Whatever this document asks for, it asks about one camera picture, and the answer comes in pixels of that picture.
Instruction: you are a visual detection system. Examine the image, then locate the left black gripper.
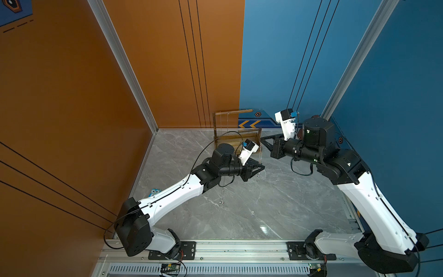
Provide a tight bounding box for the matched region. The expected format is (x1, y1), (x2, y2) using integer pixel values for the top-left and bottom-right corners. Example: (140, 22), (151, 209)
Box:
(217, 157), (264, 182)

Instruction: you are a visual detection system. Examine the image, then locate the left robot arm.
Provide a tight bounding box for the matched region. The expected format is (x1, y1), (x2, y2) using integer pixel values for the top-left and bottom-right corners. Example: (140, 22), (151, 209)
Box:
(112, 140), (265, 259)

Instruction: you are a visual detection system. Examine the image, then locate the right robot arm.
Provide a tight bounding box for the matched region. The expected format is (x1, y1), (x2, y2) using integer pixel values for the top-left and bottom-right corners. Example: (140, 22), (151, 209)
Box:
(260, 117), (429, 274)

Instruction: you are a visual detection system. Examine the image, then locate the wooden jewelry display stand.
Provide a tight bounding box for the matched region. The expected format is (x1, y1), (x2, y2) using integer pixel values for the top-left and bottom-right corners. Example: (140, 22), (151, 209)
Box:
(212, 109), (262, 155)

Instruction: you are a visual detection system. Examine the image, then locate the small blue owl toy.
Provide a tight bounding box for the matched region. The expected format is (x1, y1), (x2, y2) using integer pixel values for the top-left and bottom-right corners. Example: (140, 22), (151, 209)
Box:
(148, 189), (161, 197)

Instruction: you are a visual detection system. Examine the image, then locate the right green circuit board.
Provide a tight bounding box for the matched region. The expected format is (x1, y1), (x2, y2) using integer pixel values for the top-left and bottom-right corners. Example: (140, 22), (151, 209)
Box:
(308, 263), (324, 271)

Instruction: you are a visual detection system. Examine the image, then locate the green circuit board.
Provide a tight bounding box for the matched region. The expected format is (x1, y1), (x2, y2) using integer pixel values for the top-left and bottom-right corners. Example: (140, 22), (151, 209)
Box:
(160, 263), (181, 272)
(308, 263), (324, 271)

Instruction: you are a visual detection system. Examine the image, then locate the left green circuit board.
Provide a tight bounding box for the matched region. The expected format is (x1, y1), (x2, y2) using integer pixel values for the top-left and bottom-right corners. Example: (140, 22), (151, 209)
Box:
(160, 263), (181, 272)

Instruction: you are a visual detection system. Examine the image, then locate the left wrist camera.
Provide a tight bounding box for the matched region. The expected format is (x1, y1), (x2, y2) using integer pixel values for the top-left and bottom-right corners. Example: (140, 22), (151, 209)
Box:
(238, 139), (259, 166)

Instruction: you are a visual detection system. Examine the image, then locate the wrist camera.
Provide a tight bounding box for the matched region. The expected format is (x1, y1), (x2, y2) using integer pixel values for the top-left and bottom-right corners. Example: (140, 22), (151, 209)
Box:
(275, 108), (298, 141)
(238, 139), (259, 166)

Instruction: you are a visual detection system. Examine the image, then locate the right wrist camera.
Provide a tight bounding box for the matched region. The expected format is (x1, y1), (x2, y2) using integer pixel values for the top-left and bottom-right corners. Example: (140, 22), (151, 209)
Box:
(275, 108), (298, 141)

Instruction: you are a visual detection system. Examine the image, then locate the aluminium front rail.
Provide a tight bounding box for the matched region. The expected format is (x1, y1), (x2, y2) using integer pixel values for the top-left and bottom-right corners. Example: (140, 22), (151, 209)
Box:
(98, 239), (381, 264)

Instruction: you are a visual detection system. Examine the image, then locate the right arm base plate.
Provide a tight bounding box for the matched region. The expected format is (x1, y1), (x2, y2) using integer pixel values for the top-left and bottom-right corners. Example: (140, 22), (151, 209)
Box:
(286, 241), (337, 261)

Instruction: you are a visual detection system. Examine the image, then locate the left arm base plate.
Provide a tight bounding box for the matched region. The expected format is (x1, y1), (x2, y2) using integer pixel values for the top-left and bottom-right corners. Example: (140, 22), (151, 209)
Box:
(148, 241), (197, 261)

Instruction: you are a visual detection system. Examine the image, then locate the right aluminium corner post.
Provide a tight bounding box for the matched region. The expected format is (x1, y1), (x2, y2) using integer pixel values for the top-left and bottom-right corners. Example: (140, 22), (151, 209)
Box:
(321, 0), (400, 120)

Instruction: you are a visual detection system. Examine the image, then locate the aluminium corner post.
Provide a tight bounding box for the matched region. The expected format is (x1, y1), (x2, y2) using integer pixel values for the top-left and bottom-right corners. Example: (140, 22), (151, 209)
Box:
(87, 0), (159, 135)
(321, 0), (400, 120)

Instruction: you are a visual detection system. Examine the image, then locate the left aluminium corner post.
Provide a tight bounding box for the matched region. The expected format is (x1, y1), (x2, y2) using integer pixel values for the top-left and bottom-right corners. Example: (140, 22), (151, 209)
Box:
(87, 0), (159, 135)

